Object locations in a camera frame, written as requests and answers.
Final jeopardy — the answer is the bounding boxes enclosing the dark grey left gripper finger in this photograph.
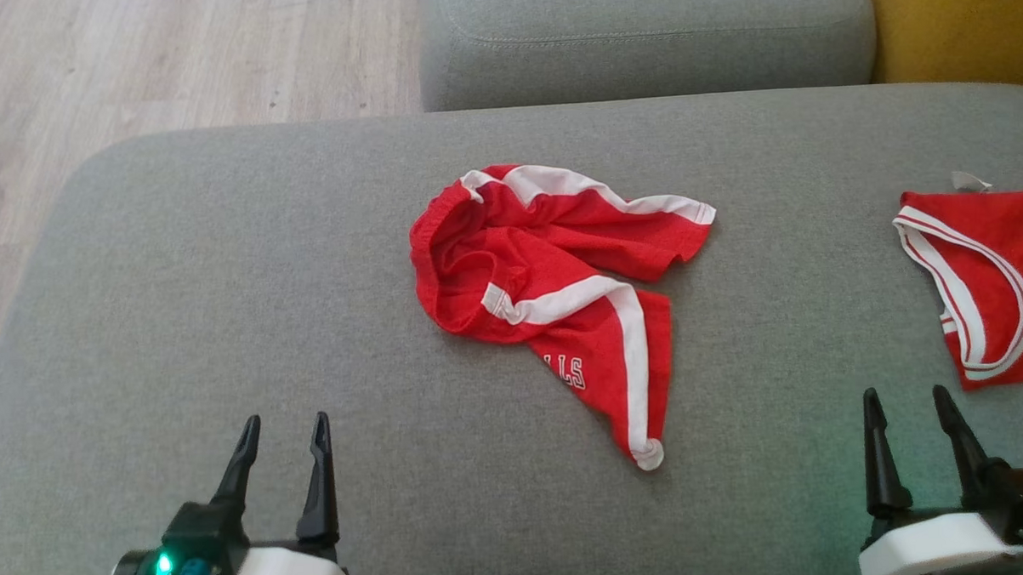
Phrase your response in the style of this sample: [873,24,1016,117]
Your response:
[292,411,341,550]
[209,414,265,512]

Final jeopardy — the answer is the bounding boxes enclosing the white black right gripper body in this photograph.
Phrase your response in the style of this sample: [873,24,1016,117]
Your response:
[855,463,1023,575]

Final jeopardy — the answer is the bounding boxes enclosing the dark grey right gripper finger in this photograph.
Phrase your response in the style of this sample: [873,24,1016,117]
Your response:
[933,382,1010,513]
[861,386,914,520]

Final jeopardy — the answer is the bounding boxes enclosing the red white basketball jersey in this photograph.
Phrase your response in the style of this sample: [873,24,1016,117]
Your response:
[890,169,1023,394]

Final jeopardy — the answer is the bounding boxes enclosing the red white-striped shorts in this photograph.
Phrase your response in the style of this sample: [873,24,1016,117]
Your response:
[406,157,727,481]

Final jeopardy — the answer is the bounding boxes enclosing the large grey sofa seat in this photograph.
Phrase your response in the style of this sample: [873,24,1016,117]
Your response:
[0,81,1023,575]

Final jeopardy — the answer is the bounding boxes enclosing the large yellow sofa back cushion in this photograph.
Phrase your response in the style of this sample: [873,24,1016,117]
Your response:
[863,0,1023,97]

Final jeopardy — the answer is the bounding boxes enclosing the grey seamed sofa cushion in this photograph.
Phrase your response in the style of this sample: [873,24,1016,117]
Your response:
[417,0,880,113]

